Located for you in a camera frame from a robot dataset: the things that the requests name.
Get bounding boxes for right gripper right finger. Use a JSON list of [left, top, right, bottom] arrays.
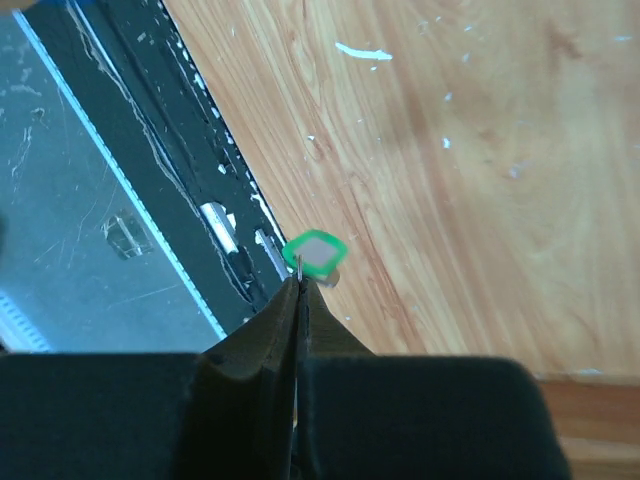
[[297, 282, 571, 479]]

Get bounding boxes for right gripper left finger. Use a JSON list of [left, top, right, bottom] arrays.
[[1, 279, 299, 479]]

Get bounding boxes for green key tag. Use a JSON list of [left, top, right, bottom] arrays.
[[281, 229, 349, 287]]

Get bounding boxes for silver metal keyring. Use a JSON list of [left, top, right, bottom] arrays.
[[295, 254, 303, 283]]

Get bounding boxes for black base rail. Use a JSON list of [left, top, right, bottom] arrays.
[[1, 1, 286, 352]]

